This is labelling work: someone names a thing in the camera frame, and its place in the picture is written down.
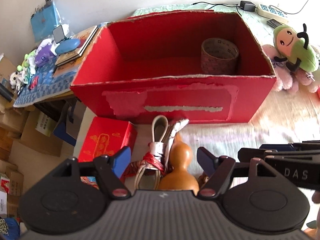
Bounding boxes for small square mirror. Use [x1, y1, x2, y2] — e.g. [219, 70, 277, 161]
[53, 25, 65, 43]

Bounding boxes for blue plastic document bag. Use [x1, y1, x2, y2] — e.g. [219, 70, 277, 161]
[30, 0, 61, 43]

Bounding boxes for large red cardboard box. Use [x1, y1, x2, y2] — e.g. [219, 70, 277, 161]
[71, 10, 276, 124]

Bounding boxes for white power strip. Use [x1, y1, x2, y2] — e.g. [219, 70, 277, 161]
[256, 4, 289, 24]

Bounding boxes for beige belt with scarf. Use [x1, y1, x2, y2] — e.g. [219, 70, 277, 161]
[135, 115, 189, 190]

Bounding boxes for green white small toys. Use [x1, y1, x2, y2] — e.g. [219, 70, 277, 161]
[9, 50, 36, 92]

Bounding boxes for purple toy figure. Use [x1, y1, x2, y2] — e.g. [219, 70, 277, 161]
[35, 44, 56, 67]

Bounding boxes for black charger adapter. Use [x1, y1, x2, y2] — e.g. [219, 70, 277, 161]
[239, 0, 256, 12]

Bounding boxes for blue glasses case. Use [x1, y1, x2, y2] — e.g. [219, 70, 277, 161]
[55, 38, 80, 55]

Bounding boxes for brown cardboard boxes pile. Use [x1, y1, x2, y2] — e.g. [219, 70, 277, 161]
[0, 55, 87, 221]

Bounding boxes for black charger cable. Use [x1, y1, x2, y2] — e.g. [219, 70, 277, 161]
[191, 2, 243, 17]

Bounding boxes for small red gift box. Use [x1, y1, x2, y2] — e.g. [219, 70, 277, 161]
[78, 116, 137, 163]

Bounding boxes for blue checkered cloth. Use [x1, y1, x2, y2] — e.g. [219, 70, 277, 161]
[14, 56, 86, 108]

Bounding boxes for orange calabash gourd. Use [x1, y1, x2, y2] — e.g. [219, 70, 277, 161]
[157, 133, 200, 195]

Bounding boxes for printed packing tape roll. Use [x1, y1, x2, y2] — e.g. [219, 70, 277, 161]
[201, 38, 239, 75]

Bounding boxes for stack of books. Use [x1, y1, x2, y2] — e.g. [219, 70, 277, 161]
[53, 25, 99, 78]

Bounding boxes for green bean plush toy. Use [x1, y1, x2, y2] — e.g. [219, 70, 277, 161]
[273, 23, 319, 73]

